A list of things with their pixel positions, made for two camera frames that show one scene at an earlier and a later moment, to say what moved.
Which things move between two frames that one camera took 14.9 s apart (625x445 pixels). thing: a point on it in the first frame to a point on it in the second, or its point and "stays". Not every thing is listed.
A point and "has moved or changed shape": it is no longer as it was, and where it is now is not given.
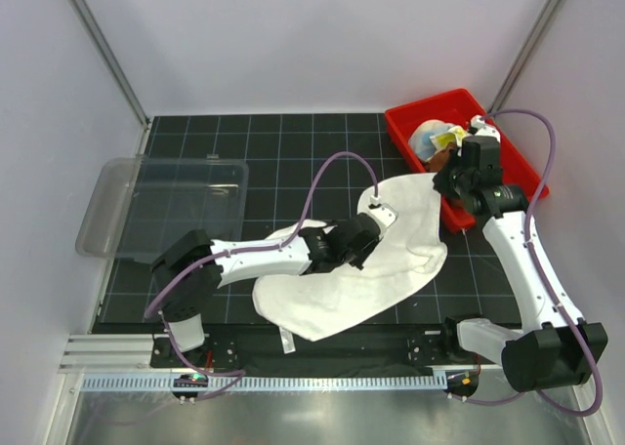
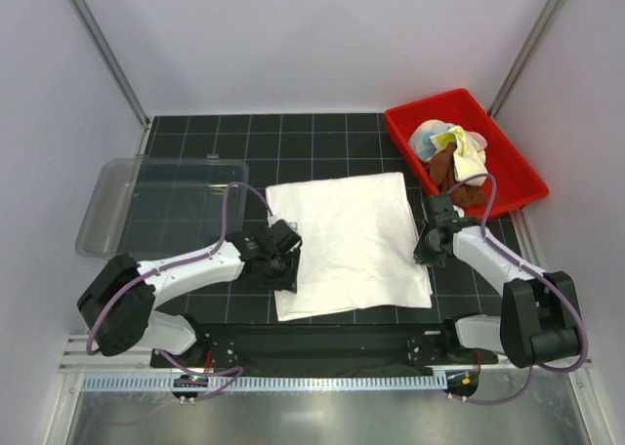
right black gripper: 441,181 to 422,256
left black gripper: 370,248 to 288,281
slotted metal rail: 231,384 stays
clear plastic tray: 134,203 stays
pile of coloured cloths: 429,138 stays
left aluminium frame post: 125,82 stays
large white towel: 309,304 has moved or changed shape
